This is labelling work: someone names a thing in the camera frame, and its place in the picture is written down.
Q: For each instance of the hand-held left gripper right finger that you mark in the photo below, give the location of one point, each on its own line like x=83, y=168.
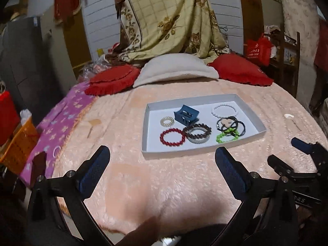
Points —
x=233, y=174

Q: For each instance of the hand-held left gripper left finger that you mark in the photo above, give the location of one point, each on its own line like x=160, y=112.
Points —
x=94, y=174

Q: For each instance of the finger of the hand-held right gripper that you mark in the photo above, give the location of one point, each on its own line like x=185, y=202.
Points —
x=301, y=143
x=279, y=164

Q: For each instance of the white shallow cardboard tray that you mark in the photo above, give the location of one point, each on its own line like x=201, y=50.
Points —
x=205, y=148

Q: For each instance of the blue hair claw clip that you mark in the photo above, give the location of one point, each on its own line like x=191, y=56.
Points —
x=185, y=114

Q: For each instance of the thin metal pin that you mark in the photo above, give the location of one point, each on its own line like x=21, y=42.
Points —
x=296, y=126

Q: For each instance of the small white shell-like object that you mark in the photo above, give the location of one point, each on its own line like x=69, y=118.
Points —
x=288, y=116

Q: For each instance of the purple patterned blanket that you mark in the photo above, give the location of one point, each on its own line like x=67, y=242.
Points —
x=59, y=123

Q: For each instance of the orange plastic basket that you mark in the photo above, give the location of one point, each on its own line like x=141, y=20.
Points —
x=18, y=146

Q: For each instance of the red ruffled pillow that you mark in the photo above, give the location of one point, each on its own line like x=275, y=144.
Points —
x=238, y=70
x=112, y=80

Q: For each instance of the red shopping bag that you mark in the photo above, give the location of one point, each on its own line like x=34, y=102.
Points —
x=258, y=50

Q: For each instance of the clear plastic bag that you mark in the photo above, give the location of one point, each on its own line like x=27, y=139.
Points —
x=96, y=66

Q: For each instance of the beige pillow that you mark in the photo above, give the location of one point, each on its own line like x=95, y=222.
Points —
x=174, y=68

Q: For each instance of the pink floral curtain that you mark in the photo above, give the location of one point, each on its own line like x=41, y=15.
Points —
x=299, y=18

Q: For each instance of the grey cabinet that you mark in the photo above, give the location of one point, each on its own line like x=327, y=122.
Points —
x=25, y=69

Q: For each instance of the floral yellow blanket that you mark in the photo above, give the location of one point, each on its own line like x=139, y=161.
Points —
x=166, y=18

